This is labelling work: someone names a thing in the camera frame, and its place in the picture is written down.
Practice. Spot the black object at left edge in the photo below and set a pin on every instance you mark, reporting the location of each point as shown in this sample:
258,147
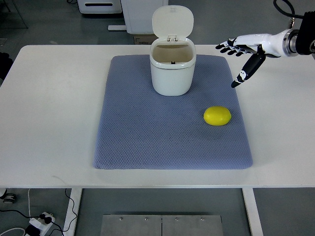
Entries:
5,65

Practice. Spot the blue quilted mat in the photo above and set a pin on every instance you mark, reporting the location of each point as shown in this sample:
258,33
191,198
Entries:
141,129

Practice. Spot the grey metal base plate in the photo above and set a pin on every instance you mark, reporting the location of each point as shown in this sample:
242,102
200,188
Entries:
161,225

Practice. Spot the cardboard box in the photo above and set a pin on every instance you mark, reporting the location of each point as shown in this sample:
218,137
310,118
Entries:
144,39

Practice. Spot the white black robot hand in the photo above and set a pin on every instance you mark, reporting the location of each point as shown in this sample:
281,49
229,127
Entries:
259,46

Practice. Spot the white right table leg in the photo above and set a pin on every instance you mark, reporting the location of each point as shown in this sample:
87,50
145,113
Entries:
252,212

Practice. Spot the yellow lemon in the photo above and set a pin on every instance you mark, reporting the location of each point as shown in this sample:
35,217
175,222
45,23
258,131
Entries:
217,116

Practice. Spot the white appliance with slot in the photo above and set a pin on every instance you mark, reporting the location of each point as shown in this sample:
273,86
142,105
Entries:
100,6

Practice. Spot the white trash bin open lid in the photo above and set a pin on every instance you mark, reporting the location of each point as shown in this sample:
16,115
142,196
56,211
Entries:
172,54

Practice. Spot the white cabinet on floor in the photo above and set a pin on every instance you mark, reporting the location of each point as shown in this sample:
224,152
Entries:
138,16

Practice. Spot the white power strip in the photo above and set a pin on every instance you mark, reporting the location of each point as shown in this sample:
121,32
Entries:
41,225

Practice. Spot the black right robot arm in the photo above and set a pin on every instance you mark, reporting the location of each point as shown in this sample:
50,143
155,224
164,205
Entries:
299,41

